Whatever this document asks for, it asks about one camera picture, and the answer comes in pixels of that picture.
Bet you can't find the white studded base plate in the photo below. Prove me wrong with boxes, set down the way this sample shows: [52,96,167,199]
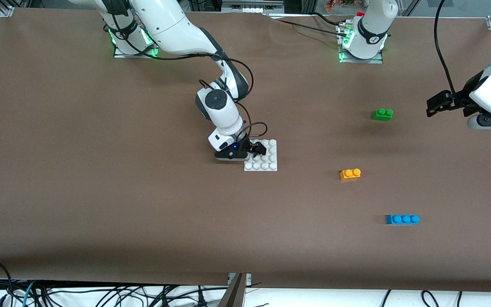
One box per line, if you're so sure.
[244,139,278,172]

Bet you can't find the green two-stud block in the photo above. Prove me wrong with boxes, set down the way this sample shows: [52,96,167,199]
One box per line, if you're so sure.
[372,108,395,122]

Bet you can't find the blue three-stud block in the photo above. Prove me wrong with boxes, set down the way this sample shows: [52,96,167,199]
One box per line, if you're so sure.
[385,214,421,226]

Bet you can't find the brown table cover sheet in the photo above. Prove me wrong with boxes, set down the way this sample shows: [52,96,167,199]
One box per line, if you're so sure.
[0,8,491,294]

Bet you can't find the grey diagonal metal beam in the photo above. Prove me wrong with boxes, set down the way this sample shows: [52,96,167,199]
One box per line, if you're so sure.
[217,273,247,307]

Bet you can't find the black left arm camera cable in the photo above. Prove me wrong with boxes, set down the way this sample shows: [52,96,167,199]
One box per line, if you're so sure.
[433,0,459,98]

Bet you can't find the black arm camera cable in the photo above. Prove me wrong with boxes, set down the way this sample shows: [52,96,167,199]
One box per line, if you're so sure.
[433,0,459,98]
[113,17,269,148]

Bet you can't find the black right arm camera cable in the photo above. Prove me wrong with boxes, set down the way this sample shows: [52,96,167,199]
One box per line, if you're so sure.
[113,17,269,148]

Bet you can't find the black left base cable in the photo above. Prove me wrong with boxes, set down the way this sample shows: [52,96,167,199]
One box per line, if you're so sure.
[312,12,348,26]
[270,17,344,34]

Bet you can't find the black floor cable with plug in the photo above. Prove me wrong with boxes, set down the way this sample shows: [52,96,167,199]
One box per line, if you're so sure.
[37,284,229,307]

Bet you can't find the teal floor cable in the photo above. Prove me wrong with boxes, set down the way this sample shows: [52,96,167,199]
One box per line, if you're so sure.
[21,280,38,307]

